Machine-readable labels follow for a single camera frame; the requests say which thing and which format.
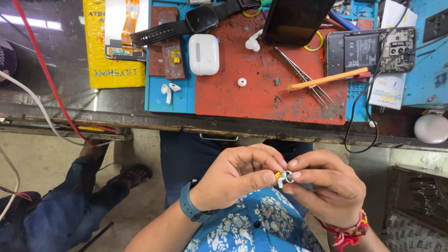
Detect black rod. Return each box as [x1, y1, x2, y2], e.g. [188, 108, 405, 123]
[77, 221, 115, 252]

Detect yellow rubber band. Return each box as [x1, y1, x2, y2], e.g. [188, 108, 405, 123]
[303, 30, 324, 53]

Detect patterned white bag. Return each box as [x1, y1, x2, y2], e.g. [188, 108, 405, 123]
[382, 209, 448, 252]

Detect brown rubber pad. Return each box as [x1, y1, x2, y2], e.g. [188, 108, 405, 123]
[149, 6, 180, 77]
[157, 11, 186, 81]

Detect green rubber band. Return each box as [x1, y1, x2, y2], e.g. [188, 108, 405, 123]
[242, 0, 263, 18]

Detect black smartwatch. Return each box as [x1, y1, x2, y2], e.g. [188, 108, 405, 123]
[130, 0, 262, 47]

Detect white paper sheets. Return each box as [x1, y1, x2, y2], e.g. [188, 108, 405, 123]
[367, 0, 418, 111]

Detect white round bulb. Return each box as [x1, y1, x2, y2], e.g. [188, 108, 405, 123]
[414, 113, 448, 144]

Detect metal drawer handle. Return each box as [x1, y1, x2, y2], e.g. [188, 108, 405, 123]
[199, 133, 239, 142]

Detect worn red work mat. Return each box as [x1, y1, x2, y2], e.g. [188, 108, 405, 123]
[194, 10, 348, 126]

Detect person's left hand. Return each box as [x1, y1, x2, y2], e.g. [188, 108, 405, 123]
[191, 143, 288, 213]

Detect steel tweezers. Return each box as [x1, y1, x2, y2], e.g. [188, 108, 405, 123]
[280, 51, 335, 104]
[273, 46, 329, 109]

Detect red thread bracelet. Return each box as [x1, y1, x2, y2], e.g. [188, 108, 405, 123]
[314, 209, 369, 252]

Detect heap of small metal parts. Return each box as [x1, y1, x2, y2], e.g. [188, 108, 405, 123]
[332, 0, 379, 19]

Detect blue-strap wristwatch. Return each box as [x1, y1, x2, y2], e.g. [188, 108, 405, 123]
[179, 179, 215, 223]

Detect dark blue trousers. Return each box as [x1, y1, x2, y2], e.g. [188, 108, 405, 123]
[160, 131, 314, 218]

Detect red cable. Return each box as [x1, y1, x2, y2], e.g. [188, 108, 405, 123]
[11, 0, 117, 147]

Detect white earbud with yellow part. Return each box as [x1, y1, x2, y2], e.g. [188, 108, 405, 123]
[274, 170, 295, 189]

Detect black socket plate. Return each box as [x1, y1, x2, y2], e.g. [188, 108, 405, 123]
[422, 7, 448, 43]

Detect black smartphone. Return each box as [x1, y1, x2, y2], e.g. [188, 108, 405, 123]
[261, 0, 336, 48]

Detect wooden crate with tools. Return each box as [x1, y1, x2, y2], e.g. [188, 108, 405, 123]
[384, 166, 448, 224]

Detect white earbud stem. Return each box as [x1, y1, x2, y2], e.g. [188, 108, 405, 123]
[161, 83, 172, 105]

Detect phone display with orange flex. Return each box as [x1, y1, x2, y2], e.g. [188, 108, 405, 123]
[104, 0, 150, 62]

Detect black cable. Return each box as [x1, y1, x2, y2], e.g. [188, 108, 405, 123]
[344, 0, 448, 154]

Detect white earbud charging case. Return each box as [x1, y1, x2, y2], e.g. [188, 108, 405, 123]
[189, 34, 220, 76]

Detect person's right hand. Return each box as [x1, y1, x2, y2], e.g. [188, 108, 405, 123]
[282, 150, 367, 229]

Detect blue pen tool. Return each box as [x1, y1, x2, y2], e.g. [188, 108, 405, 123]
[328, 8, 361, 32]

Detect yellow padded packet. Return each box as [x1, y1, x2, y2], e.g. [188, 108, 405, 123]
[83, 0, 147, 89]

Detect blue repair mat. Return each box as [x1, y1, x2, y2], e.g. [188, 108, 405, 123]
[144, 0, 381, 123]

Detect orange-handled brush tool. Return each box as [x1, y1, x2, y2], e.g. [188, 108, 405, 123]
[279, 67, 372, 93]

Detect opened phone with battery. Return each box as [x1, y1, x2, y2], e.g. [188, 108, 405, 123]
[325, 27, 417, 77]

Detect blue floral shirt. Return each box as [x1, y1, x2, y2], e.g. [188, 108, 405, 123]
[184, 187, 325, 252]

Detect thin white cable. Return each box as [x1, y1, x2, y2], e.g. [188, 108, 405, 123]
[0, 146, 21, 222]

